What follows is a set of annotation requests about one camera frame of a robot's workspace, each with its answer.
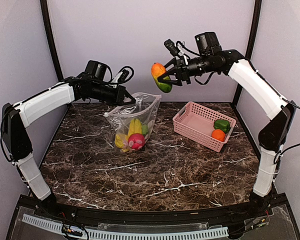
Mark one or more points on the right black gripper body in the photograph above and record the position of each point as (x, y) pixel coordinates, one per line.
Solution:
(184, 70)

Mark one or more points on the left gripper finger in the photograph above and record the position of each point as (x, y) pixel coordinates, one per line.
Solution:
(127, 103)
(128, 98)

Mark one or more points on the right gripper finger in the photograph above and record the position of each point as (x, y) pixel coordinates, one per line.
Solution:
(170, 79)
(172, 64)

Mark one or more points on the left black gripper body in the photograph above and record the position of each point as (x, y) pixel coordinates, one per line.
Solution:
(121, 89)

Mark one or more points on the orange green toy mango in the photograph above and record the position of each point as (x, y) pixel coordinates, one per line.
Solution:
(157, 70)

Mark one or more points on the clear zip top bag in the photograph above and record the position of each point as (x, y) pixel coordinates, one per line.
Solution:
(145, 109)

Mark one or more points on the yellow toy banana bunch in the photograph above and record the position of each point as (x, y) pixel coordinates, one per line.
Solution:
(135, 127)

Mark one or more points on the green toy watermelon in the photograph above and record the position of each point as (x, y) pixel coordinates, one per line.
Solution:
(145, 129)

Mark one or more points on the red toy apple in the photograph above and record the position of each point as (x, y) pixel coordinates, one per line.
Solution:
(136, 141)

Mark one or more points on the yellow toy pear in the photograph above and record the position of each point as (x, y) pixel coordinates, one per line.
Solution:
(121, 141)

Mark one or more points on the pink plastic basket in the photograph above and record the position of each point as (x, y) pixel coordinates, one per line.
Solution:
(196, 122)

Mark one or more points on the green toy pepper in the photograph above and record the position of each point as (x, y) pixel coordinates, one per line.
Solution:
(222, 124)

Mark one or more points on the orange toy orange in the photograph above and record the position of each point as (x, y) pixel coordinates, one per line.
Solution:
(219, 135)

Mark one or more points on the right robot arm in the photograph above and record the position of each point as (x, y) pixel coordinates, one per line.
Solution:
(211, 58)

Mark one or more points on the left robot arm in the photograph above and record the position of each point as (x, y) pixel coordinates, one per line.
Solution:
(16, 118)

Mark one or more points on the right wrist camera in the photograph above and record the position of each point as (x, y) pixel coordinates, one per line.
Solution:
(176, 49)

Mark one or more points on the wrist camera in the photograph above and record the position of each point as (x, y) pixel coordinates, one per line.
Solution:
(176, 49)
(123, 76)

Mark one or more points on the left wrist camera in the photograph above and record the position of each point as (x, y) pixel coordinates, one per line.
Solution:
(123, 76)

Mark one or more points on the right black frame post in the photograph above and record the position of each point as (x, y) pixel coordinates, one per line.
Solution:
(250, 44)

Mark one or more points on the black frame post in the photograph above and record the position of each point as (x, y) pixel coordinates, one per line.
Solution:
(250, 44)
(50, 39)

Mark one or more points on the left black frame post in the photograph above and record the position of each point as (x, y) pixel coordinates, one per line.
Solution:
(50, 39)

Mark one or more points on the white slotted cable duct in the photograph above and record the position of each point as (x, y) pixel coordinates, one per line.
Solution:
(107, 231)

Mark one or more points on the black front rail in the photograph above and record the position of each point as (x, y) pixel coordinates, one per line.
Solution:
(236, 217)

